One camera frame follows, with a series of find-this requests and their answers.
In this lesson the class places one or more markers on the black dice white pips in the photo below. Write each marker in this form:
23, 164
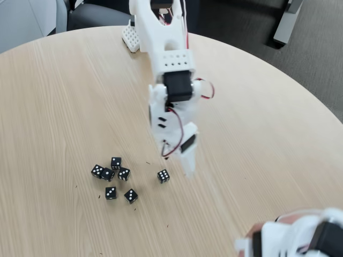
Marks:
130, 196
107, 174
111, 192
124, 173
97, 170
116, 162
163, 175

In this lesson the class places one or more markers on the person's hand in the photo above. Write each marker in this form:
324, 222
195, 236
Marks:
288, 217

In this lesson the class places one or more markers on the black upholstered seat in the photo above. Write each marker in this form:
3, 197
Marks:
235, 18

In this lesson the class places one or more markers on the dark grey chair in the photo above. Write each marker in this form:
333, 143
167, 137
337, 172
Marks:
96, 17

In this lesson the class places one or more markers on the grey desk leg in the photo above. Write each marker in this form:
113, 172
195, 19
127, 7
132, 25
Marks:
286, 24

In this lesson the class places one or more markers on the white panel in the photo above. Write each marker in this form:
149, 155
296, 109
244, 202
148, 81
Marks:
24, 21

